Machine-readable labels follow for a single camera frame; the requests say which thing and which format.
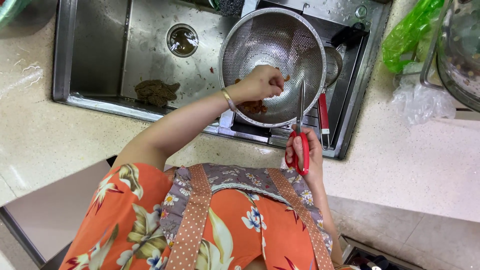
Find red handled steel skimmer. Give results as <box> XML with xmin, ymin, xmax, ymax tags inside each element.
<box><xmin>317</xmin><ymin>45</ymin><xmax>344</xmax><ymax>151</ymax></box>

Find stainless steel sink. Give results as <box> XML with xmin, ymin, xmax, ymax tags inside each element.
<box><xmin>52</xmin><ymin>0</ymin><xmax>393</xmax><ymax>160</ymax></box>

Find person's right hand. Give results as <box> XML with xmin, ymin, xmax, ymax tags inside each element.
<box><xmin>285</xmin><ymin>125</ymin><xmax>325</xmax><ymax>181</ymax></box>

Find black metal frame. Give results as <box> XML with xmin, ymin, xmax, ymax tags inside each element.
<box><xmin>342</xmin><ymin>235</ymin><xmax>415</xmax><ymax>270</ymax></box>

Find round sink drain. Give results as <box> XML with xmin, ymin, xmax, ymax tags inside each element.
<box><xmin>166</xmin><ymin>23</ymin><xmax>199</xmax><ymax>58</ymax></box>

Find steel sink drain tray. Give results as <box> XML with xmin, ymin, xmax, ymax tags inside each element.
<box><xmin>218</xmin><ymin>0</ymin><xmax>372</xmax><ymax>149</ymax></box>

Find heap of dried shrimp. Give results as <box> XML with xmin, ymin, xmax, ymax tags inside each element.
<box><xmin>240</xmin><ymin>99</ymin><xmax>269</xmax><ymax>115</ymax></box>

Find gold bracelet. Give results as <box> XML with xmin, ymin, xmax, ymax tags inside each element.
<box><xmin>220</xmin><ymin>87</ymin><xmax>238</xmax><ymax>112</ymax></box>

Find grey floral apron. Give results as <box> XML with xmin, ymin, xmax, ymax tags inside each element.
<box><xmin>160</xmin><ymin>163</ymin><xmax>335</xmax><ymax>270</ymax></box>

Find green bowl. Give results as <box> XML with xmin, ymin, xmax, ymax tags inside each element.
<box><xmin>0</xmin><ymin>0</ymin><xmax>32</xmax><ymax>31</ymax></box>

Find person's left hand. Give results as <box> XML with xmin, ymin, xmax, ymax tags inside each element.
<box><xmin>229</xmin><ymin>64</ymin><xmax>285</xmax><ymax>109</ymax></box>

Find clear glass pot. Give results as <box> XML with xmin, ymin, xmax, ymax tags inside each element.
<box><xmin>420</xmin><ymin>0</ymin><xmax>480</xmax><ymax>113</ymax></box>

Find clear plastic bag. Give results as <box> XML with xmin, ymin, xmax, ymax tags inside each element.
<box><xmin>391</xmin><ymin>62</ymin><xmax>457</xmax><ymax>126</ymax></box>

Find brown wet cloth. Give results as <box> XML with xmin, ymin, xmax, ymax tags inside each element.
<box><xmin>134</xmin><ymin>79</ymin><xmax>181</xmax><ymax>107</ymax></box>

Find perforated steel colander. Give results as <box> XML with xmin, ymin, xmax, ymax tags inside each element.
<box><xmin>218</xmin><ymin>7</ymin><xmax>328</xmax><ymax>128</ymax></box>

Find pale cabinet door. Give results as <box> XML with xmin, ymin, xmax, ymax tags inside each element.
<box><xmin>0</xmin><ymin>155</ymin><xmax>118</xmax><ymax>270</ymax></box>

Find green plastic bag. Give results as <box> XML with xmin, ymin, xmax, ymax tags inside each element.
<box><xmin>382</xmin><ymin>0</ymin><xmax>445</xmax><ymax>74</ymax></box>

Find orange floral dress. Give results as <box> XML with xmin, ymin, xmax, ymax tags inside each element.
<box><xmin>59</xmin><ymin>162</ymin><xmax>361</xmax><ymax>270</ymax></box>

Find red handled scissors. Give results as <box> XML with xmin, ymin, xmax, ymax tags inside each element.
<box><xmin>284</xmin><ymin>80</ymin><xmax>311</xmax><ymax>176</ymax></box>

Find grey steel wool scourer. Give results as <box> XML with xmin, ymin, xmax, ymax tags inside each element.
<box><xmin>217</xmin><ymin>0</ymin><xmax>245</xmax><ymax>17</ymax></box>

